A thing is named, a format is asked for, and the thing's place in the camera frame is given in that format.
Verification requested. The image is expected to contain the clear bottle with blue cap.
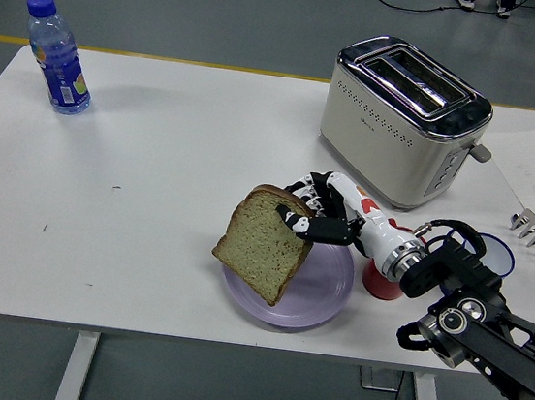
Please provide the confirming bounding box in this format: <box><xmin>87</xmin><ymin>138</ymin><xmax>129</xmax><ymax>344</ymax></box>
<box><xmin>13</xmin><ymin>0</ymin><xmax>105</xmax><ymax>118</ymax></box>

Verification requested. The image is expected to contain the grey bracket under table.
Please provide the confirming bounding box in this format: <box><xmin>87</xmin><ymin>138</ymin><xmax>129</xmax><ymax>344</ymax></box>
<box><xmin>356</xmin><ymin>365</ymin><xmax>404</xmax><ymax>394</ymax></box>

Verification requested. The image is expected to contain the slice of bread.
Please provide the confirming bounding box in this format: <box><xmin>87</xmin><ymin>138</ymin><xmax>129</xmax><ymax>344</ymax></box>
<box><xmin>205</xmin><ymin>178</ymin><xmax>322</xmax><ymax>312</ymax></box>

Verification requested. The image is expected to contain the red mug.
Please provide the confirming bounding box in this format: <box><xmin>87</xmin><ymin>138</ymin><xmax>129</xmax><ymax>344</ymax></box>
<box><xmin>360</xmin><ymin>215</ymin><xmax>413</xmax><ymax>303</ymax></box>

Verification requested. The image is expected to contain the grey toaster lever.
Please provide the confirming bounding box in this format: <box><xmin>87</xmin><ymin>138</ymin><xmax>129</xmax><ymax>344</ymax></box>
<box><xmin>465</xmin><ymin>140</ymin><xmax>494</xmax><ymax>166</ymax></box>

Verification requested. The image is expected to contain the white and black right hand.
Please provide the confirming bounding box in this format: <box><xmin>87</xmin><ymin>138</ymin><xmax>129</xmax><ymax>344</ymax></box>
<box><xmin>269</xmin><ymin>164</ymin><xmax>423</xmax><ymax>278</ymax></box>

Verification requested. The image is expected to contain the cream and chrome toaster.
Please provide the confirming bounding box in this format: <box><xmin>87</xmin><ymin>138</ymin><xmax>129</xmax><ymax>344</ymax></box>
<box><xmin>309</xmin><ymin>27</ymin><xmax>502</xmax><ymax>221</ymax></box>

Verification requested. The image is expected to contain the blue mug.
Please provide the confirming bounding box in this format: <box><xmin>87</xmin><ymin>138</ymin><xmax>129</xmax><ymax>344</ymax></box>
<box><xmin>474</xmin><ymin>230</ymin><xmax>519</xmax><ymax>281</ymax></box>

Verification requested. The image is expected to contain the black floor cable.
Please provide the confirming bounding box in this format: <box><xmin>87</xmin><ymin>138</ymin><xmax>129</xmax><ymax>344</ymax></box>
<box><xmin>371</xmin><ymin>0</ymin><xmax>499</xmax><ymax>22</ymax></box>

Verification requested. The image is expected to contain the purple plate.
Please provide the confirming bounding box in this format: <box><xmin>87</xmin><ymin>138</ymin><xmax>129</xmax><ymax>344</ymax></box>
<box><xmin>216</xmin><ymin>228</ymin><xmax>360</xmax><ymax>337</ymax></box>

